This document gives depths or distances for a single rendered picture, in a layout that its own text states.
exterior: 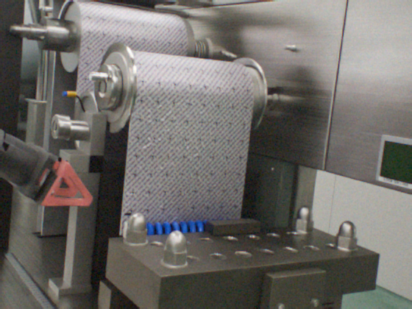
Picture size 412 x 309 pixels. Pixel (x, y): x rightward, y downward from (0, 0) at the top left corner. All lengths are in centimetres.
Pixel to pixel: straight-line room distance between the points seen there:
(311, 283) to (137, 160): 31
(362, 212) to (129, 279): 332
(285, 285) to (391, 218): 310
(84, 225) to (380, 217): 314
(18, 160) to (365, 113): 53
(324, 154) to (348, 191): 311
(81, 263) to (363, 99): 53
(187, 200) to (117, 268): 19
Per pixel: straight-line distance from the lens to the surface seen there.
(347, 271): 94
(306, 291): 86
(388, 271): 396
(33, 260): 114
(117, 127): 90
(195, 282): 75
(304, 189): 130
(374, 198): 397
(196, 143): 94
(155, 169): 91
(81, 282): 100
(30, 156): 80
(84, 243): 98
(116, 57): 92
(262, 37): 115
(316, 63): 103
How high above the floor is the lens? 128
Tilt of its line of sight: 6 degrees down
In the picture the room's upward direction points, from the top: 6 degrees clockwise
